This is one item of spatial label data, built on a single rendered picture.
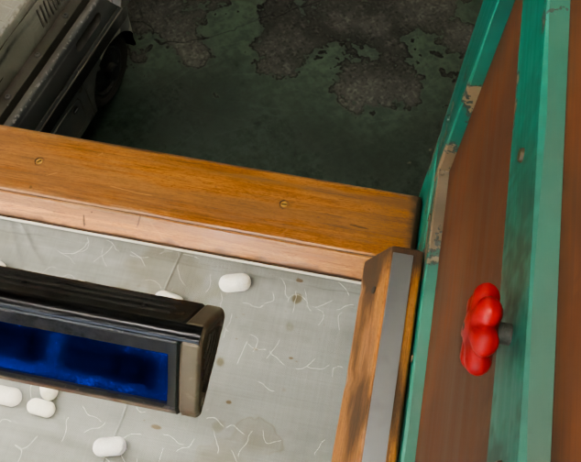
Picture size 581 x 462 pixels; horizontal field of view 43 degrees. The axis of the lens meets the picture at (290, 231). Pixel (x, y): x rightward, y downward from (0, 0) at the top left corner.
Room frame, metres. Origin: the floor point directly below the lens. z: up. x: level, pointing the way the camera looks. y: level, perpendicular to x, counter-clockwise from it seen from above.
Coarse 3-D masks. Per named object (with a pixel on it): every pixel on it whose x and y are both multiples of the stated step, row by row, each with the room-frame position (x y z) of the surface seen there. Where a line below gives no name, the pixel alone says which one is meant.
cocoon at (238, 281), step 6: (228, 276) 0.33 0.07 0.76; (234, 276) 0.33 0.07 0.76; (240, 276) 0.33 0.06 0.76; (246, 276) 0.33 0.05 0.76; (222, 282) 0.32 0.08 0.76; (228, 282) 0.32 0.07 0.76; (234, 282) 0.32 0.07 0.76; (240, 282) 0.32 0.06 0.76; (246, 282) 0.33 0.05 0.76; (222, 288) 0.32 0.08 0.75; (228, 288) 0.32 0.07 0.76; (234, 288) 0.32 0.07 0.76; (240, 288) 0.32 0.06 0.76; (246, 288) 0.32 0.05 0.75
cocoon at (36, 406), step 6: (30, 402) 0.18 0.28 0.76; (36, 402) 0.18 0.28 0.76; (42, 402) 0.18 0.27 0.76; (48, 402) 0.18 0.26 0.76; (30, 408) 0.18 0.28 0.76; (36, 408) 0.18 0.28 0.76; (42, 408) 0.18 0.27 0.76; (48, 408) 0.18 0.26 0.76; (54, 408) 0.18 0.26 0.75; (36, 414) 0.17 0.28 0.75; (42, 414) 0.17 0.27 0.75; (48, 414) 0.17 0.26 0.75
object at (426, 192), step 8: (432, 160) 0.47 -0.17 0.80; (432, 168) 0.45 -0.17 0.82; (432, 176) 0.43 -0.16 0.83; (424, 184) 0.46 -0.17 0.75; (432, 184) 0.42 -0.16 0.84; (424, 192) 0.45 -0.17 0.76; (432, 192) 0.40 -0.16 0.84; (424, 200) 0.43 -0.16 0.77; (424, 208) 0.41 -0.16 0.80; (424, 216) 0.39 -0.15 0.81; (424, 224) 0.37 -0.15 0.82; (424, 232) 0.36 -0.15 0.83; (424, 240) 0.35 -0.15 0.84; (416, 248) 0.37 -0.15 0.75; (424, 248) 0.33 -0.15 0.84; (416, 312) 0.26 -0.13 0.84; (408, 376) 0.19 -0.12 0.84; (400, 432) 0.14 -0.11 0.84
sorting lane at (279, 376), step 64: (0, 256) 0.37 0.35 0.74; (64, 256) 0.37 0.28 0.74; (128, 256) 0.37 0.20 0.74; (192, 256) 0.37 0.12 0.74; (256, 320) 0.29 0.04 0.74; (320, 320) 0.29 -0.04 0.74; (0, 384) 0.21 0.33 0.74; (256, 384) 0.21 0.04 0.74; (320, 384) 0.21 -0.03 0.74; (0, 448) 0.14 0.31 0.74; (64, 448) 0.14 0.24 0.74; (128, 448) 0.14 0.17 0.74; (192, 448) 0.14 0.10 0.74; (256, 448) 0.14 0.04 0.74; (320, 448) 0.14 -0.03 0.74
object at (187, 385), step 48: (0, 288) 0.18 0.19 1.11; (48, 288) 0.19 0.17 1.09; (96, 288) 0.20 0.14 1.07; (0, 336) 0.15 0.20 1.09; (48, 336) 0.15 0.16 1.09; (96, 336) 0.15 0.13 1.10; (144, 336) 0.15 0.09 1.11; (192, 336) 0.15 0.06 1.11; (48, 384) 0.13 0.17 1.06; (96, 384) 0.13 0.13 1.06; (144, 384) 0.13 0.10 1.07; (192, 384) 0.12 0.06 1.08
